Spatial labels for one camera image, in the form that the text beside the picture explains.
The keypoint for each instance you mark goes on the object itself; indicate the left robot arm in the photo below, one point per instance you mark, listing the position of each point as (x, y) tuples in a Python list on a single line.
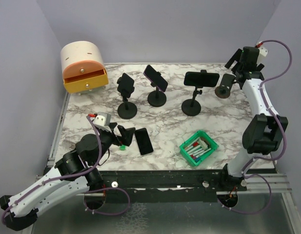
[(75, 173)]

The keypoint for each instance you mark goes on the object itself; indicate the left black phone stand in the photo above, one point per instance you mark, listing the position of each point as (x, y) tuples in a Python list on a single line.
[(126, 110)]

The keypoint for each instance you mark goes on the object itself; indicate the black phone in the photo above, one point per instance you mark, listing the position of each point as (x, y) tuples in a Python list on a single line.
[(200, 79)]

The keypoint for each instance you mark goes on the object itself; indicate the phone on left stand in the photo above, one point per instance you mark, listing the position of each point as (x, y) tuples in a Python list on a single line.
[(125, 85)]

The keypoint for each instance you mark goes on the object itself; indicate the wood base phone stand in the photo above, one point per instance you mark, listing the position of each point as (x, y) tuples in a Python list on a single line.
[(224, 89)]

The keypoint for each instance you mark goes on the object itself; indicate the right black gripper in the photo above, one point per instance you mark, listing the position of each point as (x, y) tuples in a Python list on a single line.
[(236, 57)]

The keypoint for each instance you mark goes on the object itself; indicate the black phone stand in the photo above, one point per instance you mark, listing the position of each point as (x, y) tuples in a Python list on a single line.
[(191, 107), (126, 110), (157, 98)]

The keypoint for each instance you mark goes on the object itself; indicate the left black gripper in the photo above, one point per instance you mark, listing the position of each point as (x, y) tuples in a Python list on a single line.
[(127, 135)]

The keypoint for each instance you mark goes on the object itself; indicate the white eraser in bin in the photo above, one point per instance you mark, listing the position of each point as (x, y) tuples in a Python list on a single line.
[(204, 145)]

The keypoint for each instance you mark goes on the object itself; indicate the green plastic bin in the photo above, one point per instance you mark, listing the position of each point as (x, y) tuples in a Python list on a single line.
[(200, 133)]

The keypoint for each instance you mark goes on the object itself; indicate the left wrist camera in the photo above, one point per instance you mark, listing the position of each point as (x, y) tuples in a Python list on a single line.
[(101, 120)]

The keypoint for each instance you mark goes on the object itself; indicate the markers in bin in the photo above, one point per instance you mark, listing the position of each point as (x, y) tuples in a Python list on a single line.
[(195, 151)]

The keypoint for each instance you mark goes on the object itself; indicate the black table front rail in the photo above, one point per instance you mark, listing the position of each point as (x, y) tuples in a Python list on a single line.
[(163, 186)]

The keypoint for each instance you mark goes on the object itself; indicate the orange drawer box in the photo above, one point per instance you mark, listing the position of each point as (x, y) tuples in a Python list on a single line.
[(82, 67)]

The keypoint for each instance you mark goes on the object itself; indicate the green highlighter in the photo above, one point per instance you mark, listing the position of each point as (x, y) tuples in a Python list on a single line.
[(122, 148)]

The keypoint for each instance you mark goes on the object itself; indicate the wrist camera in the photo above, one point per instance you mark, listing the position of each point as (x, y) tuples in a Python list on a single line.
[(262, 50), (101, 120)]

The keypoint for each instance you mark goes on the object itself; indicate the grey silver phone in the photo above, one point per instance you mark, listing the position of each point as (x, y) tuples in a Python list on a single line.
[(143, 141)]

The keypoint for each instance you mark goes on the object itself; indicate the right black phone stand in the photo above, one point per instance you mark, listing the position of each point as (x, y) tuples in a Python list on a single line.
[(191, 107)]

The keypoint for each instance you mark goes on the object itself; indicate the middle black phone stand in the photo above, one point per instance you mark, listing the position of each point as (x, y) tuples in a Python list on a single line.
[(157, 98)]

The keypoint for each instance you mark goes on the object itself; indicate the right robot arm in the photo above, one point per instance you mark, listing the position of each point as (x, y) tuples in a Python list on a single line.
[(264, 133)]

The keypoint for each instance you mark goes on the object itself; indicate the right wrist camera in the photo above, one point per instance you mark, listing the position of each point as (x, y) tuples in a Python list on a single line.
[(262, 50)]

